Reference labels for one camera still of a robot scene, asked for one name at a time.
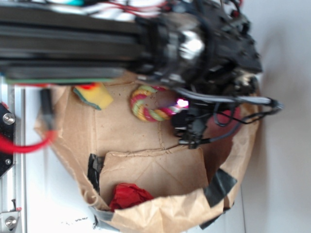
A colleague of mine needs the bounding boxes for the crumpled red cloth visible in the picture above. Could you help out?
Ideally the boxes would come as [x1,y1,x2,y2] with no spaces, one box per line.
[109,183,154,212]

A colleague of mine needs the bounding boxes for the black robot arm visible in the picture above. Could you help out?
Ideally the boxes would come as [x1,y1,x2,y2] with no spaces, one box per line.
[0,0,262,152]

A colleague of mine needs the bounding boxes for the black metal bracket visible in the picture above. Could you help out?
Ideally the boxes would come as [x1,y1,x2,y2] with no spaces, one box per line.
[0,102,16,178]

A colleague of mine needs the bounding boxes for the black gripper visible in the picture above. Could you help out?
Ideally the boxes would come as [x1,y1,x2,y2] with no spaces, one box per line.
[137,0,262,149]

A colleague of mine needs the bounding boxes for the brown paper bag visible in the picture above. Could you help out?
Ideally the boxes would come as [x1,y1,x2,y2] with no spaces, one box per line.
[34,72,261,233]

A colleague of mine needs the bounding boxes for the grey cable bundle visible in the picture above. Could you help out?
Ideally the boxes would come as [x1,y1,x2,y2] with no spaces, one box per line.
[173,87,284,144]

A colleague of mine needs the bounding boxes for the yellow green sponge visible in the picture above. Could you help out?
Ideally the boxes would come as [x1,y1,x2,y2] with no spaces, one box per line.
[73,83,113,110]

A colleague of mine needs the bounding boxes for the red cable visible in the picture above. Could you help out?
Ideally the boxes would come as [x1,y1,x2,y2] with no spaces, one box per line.
[0,82,58,154]

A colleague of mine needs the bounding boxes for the multicolored twisted rope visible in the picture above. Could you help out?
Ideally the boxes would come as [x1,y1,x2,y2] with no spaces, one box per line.
[129,84,183,122]

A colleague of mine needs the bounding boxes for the aluminium frame rail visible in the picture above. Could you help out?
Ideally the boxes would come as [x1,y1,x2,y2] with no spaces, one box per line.
[0,77,27,233]

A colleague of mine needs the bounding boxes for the silver corner bracket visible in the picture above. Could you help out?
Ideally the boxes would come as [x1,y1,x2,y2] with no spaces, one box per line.
[0,211,20,233]

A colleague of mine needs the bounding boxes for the white plastic tray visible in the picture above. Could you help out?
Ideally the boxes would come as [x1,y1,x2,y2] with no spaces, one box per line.
[25,88,245,233]

